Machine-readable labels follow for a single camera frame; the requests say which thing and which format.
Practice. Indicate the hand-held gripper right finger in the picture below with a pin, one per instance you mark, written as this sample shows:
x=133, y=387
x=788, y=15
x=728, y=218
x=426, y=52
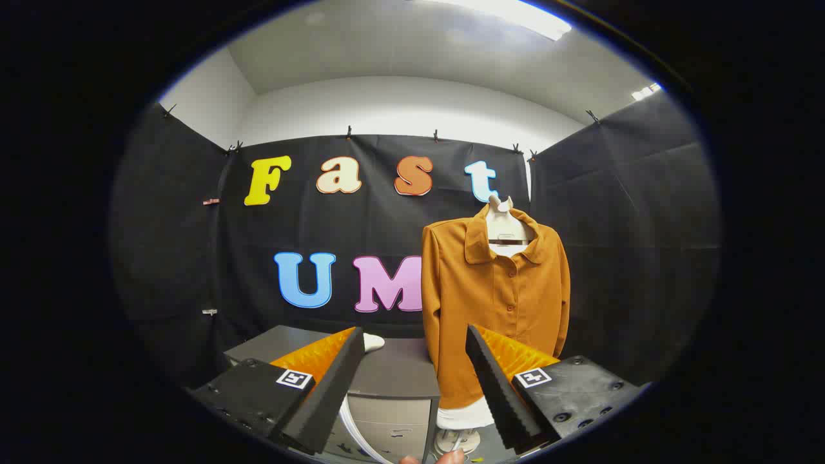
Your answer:
x=499, y=393

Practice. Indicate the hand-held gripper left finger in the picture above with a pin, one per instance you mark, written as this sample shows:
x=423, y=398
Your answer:
x=329, y=393

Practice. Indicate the orange button shirt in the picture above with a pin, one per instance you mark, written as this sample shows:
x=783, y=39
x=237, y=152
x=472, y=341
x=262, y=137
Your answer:
x=477, y=303

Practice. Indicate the white clothes hanger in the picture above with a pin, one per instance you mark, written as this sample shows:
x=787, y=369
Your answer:
x=506, y=225

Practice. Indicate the white undergarment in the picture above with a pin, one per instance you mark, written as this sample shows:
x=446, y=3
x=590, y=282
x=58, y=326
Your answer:
x=464, y=414

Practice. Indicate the white round stand base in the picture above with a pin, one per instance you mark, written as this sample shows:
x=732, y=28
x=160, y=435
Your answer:
x=459, y=441

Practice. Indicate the grey cabinet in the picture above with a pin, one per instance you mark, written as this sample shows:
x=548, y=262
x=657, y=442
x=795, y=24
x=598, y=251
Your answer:
x=393, y=370

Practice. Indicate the row of black clips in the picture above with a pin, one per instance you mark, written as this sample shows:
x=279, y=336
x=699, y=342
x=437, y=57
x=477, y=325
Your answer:
x=349, y=132

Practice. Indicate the small ceiling light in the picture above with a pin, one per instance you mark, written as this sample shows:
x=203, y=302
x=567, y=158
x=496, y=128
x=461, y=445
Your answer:
x=644, y=93

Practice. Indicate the long ceiling light panel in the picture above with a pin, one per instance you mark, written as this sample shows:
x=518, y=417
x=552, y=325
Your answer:
x=515, y=13

